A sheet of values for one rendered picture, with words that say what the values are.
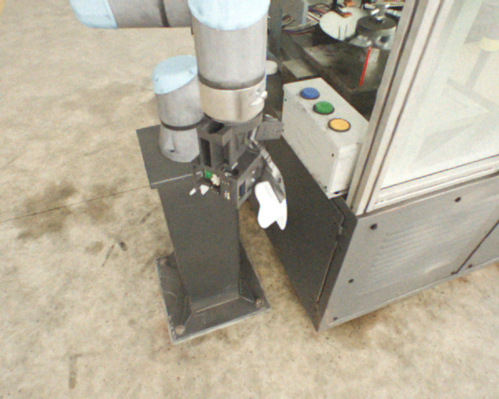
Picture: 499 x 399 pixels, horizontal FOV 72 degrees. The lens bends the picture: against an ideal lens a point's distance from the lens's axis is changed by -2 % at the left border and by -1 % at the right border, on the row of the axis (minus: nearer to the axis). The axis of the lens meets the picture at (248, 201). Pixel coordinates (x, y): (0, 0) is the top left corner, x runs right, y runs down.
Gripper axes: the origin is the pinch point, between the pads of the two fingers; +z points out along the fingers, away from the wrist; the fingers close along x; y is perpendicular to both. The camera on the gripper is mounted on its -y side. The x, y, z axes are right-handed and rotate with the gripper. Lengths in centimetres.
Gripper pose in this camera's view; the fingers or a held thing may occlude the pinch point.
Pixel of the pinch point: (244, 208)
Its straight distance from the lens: 57.3
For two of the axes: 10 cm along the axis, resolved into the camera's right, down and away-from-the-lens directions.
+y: -5.1, 6.3, -5.9
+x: 8.6, 3.7, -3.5
